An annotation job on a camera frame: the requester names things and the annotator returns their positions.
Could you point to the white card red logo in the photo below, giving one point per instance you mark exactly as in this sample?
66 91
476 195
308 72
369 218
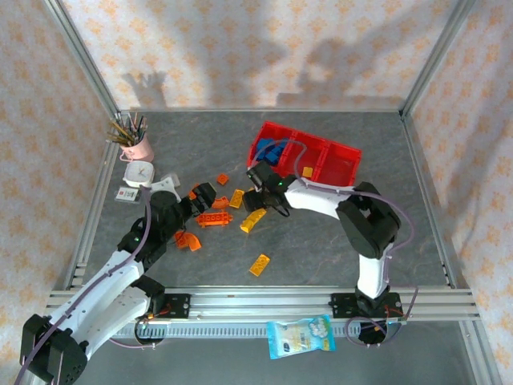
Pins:
127 194

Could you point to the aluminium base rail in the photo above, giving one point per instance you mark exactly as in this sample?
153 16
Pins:
260 305

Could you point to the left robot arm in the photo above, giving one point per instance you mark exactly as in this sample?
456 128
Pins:
100 305

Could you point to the dark pencil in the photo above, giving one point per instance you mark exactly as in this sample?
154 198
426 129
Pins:
142 127

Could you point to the pink pencil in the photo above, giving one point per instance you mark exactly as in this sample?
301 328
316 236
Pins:
134 124

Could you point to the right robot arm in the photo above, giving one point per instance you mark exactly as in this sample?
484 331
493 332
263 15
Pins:
368 224

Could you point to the red plastic bin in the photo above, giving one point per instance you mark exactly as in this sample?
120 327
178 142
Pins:
338 164
310 154
270 130

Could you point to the long orange lego chassis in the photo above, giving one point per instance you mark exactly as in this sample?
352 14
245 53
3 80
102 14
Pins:
214 218

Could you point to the small orange lego brick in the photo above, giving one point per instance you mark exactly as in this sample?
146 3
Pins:
222 179

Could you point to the orange curved lego piece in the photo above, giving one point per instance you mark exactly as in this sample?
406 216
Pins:
195 242

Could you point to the yellow pencil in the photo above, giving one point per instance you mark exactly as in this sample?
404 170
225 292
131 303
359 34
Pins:
116 139
118 129

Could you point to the aluminium frame post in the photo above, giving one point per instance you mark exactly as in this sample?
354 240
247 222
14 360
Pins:
436 60
84 60

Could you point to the white blue snack bag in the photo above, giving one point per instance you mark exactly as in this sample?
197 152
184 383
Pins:
300 337

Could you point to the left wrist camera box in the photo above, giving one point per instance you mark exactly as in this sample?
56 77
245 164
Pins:
165 185

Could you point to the aluminium table edge rail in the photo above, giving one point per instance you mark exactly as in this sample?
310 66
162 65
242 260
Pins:
413 148
98 180

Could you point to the white square clock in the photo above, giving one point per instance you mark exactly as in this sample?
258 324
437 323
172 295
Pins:
138 173

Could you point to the pink pencil cup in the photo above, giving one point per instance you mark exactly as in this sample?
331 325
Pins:
138 150

